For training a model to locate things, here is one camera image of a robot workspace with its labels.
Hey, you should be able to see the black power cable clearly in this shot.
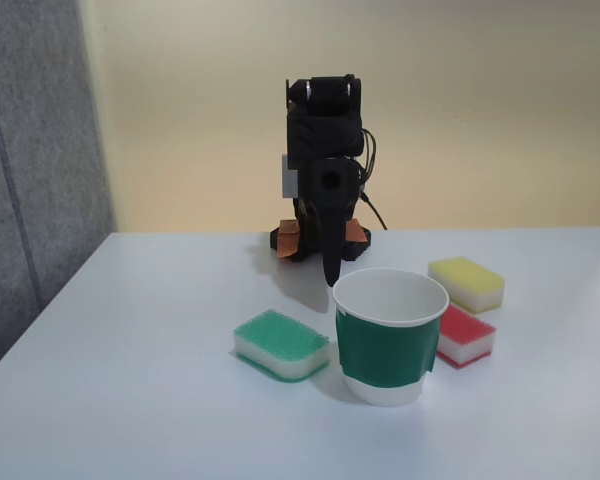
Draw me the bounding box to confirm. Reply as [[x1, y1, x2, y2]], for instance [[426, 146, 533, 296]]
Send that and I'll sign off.
[[361, 191, 389, 232]]

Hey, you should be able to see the yellow sponge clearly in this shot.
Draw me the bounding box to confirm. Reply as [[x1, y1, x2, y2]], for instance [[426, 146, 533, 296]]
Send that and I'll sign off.
[[427, 256, 506, 315]]

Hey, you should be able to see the white paper cup green band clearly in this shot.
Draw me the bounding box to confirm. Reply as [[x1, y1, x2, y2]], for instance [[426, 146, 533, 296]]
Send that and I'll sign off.
[[331, 267, 450, 407]]

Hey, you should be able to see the red sponge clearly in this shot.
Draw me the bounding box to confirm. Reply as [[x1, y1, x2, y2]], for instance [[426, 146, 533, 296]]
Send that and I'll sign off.
[[435, 303, 497, 371]]

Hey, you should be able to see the green sponge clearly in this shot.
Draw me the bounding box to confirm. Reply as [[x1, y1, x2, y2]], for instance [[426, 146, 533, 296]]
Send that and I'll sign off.
[[232, 308, 332, 385]]

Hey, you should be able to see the black arm wire loop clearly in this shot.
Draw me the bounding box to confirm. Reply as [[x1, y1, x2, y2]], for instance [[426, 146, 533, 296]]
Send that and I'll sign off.
[[358, 127, 378, 182]]

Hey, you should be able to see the grey partition panel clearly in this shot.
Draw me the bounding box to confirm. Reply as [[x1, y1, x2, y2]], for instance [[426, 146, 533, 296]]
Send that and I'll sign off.
[[0, 0, 116, 385]]

